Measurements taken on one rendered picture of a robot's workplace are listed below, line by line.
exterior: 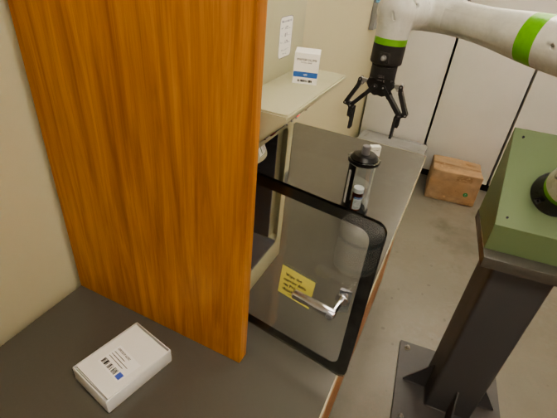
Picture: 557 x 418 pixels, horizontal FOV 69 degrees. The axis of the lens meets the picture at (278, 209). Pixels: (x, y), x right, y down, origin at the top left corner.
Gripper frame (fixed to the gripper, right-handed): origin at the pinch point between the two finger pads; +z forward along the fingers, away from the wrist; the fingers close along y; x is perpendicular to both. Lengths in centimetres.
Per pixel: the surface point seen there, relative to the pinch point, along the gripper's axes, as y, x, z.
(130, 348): -26, -85, 29
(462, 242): 59, 153, 127
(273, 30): -13, -50, -33
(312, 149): -32, 42, 33
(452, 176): 39, 207, 102
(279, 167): -15.8, -34.4, 3.6
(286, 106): -4, -62, -24
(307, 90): -5, -51, -24
